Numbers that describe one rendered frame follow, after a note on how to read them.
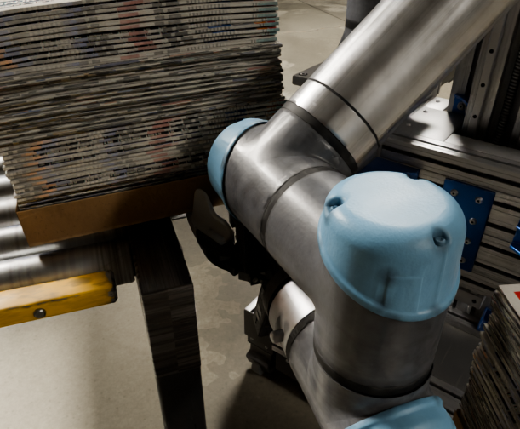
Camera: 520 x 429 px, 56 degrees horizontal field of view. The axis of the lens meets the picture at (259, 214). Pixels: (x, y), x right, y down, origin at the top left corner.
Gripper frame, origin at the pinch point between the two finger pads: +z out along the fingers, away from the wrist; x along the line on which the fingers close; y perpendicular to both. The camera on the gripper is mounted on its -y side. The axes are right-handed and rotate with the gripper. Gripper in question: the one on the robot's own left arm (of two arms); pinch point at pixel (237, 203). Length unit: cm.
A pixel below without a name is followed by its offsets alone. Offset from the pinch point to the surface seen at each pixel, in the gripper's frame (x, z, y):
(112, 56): 11.4, -1.1, 18.7
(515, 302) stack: -16.3, -26.1, 2.0
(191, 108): 4.8, -1.9, 13.2
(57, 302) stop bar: 20.1, -12.4, 1.6
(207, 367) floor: -1, 43, -80
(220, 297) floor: -12, 69, -81
